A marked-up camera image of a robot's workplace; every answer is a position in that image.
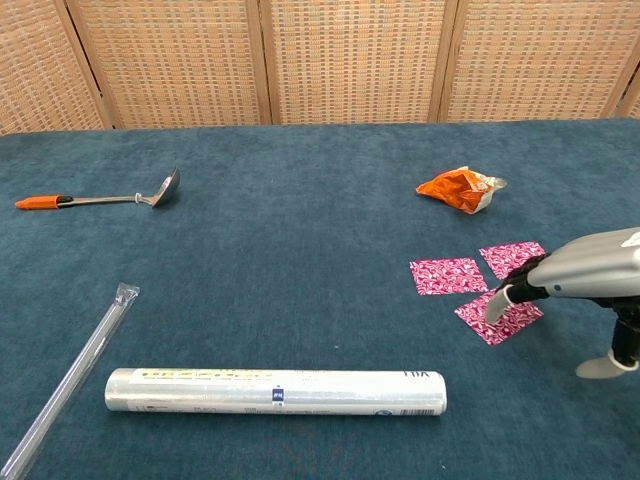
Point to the teal felt table cloth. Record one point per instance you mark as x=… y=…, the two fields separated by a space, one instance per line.
x=300 y=250

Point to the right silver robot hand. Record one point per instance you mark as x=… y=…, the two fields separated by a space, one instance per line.
x=590 y=270

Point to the woven bamboo screen panel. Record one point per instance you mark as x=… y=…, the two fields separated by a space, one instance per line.
x=175 y=60
x=634 y=105
x=35 y=65
x=540 y=60
x=355 y=60

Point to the crumpled orange snack wrapper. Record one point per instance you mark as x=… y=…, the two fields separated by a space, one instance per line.
x=455 y=192

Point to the white cling film roll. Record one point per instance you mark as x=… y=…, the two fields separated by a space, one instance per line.
x=250 y=392

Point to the long clear wrapped tube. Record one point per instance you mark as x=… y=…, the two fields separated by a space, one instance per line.
x=100 y=331

